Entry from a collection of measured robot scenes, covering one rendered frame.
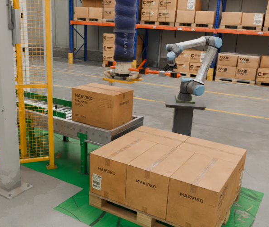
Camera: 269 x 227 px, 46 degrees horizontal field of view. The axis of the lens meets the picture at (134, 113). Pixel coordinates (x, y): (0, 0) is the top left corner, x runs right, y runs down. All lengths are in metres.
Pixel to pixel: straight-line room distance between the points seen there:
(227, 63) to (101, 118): 7.25
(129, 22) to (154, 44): 8.98
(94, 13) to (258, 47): 5.82
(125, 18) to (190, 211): 1.95
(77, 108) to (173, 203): 1.67
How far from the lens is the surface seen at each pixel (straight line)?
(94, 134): 3.44
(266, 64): 10.74
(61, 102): 4.44
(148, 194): 2.73
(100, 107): 3.49
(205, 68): 3.93
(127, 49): 3.36
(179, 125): 4.12
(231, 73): 10.32
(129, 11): 3.33
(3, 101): 3.13
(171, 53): 3.57
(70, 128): 3.63
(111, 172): 2.85
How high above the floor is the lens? 1.73
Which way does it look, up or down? 16 degrees down
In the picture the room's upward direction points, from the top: 3 degrees clockwise
